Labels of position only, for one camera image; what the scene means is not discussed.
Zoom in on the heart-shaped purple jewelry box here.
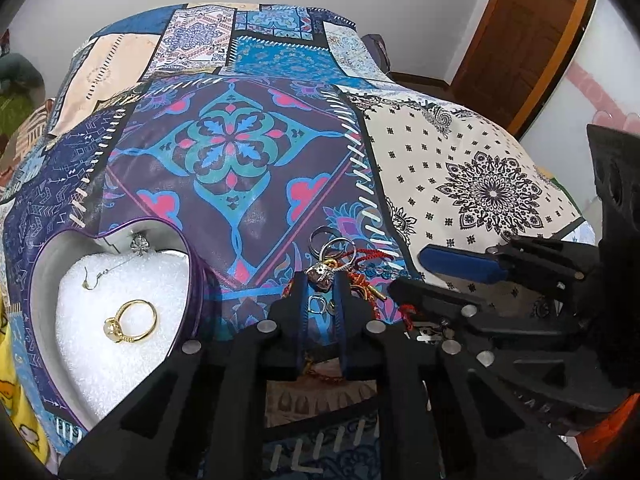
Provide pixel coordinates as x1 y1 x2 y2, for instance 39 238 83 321
29 216 205 432

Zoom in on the thin chain with hook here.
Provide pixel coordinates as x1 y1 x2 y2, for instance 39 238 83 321
83 251 138 291

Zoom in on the pink and white panel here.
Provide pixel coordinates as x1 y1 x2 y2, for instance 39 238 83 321
520 0 640 211

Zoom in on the green cloth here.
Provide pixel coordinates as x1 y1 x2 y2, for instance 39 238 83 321
0 52 47 136

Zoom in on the patchwork printed blanket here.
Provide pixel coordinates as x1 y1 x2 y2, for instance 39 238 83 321
0 2 596 480

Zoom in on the silver charm with rings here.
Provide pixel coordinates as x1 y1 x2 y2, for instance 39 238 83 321
306 227 359 293

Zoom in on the brown wooden door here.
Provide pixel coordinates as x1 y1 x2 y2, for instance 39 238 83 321
450 0 600 137

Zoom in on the red beaded keychain with rings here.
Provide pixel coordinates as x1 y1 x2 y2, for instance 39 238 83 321
345 246 418 333

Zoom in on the yellow printed cloth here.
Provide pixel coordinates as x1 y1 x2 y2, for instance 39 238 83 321
0 305 51 466

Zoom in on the gold pearl ring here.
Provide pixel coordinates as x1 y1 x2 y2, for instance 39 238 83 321
103 299 158 344

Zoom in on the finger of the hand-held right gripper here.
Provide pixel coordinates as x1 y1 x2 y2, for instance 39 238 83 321
418 236 601 287
389 278 583 337

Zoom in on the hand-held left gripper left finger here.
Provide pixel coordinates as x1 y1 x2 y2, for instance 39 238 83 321
59 273 308 480

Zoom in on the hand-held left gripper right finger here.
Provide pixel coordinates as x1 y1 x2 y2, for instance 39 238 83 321
335 274 587 480

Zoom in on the orange object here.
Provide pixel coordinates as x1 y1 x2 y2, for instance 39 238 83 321
575 396 636 456

